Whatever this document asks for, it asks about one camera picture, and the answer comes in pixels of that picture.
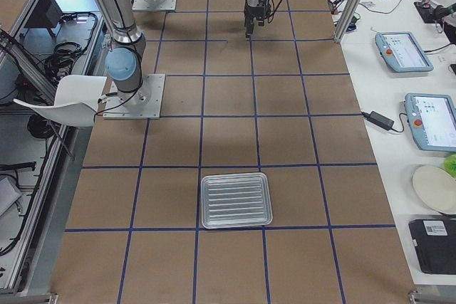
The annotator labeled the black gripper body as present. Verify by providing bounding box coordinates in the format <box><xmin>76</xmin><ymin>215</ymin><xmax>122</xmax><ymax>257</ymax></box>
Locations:
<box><xmin>244</xmin><ymin>0</ymin><xmax>269</xmax><ymax>26</ymax></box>

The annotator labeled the ribbed metal tray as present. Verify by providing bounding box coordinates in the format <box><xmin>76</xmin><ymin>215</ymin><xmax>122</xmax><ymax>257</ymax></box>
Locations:
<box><xmin>201</xmin><ymin>172</ymin><xmax>273</xmax><ymax>229</ymax></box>

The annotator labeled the upper teach pendant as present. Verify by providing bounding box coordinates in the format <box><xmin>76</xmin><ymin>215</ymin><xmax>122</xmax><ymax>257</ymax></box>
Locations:
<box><xmin>375</xmin><ymin>31</ymin><xmax>434</xmax><ymax>73</ymax></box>

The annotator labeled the teach pendant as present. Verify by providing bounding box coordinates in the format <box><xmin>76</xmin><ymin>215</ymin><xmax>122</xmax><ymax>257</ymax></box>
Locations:
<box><xmin>404</xmin><ymin>93</ymin><xmax>455</xmax><ymax>152</ymax></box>
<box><xmin>375</xmin><ymin>31</ymin><xmax>434</xmax><ymax>73</ymax></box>

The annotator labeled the black power adapter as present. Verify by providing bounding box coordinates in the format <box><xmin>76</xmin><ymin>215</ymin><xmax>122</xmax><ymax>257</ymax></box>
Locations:
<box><xmin>362</xmin><ymin>111</ymin><xmax>394</xmax><ymax>131</ymax></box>

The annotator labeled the white chair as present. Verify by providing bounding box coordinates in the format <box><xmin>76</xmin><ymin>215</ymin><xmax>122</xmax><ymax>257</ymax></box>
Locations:
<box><xmin>14</xmin><ymin>75</ymin><xmax>107</xmax><ymax>127</ymax></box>

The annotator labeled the lower teach pendant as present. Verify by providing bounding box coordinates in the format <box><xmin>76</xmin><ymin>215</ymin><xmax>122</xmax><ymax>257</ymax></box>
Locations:
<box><xmin>404</xmin><ymin>93</ymin><xmax>455</xmax><ymax>152</ymax></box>

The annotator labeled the green object beside plate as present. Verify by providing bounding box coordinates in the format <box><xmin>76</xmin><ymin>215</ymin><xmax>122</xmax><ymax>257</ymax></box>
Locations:
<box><xmin>443</xmin><ymin>154</ymin><xmax>456</xmax><ymax>178</ymax></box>

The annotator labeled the white plate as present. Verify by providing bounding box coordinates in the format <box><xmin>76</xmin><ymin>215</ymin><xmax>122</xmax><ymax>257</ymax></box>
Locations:
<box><xmin>412</xmin><ymin>165</ymin><xmax>455</xmax><ymax>215</ymax></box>

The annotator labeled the black laptop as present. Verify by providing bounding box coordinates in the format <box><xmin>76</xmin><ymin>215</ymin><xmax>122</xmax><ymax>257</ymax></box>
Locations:
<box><xmin>409</xmin><ymin>219</ymin><xmax>455</xmax><ymax>275</ymax></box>

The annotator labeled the black cable bundle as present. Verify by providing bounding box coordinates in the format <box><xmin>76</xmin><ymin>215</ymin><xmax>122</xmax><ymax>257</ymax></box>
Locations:
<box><xmin>42</xmin><ymin>42</ymin><xmax>90</xmax><ymax>84</ymax></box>

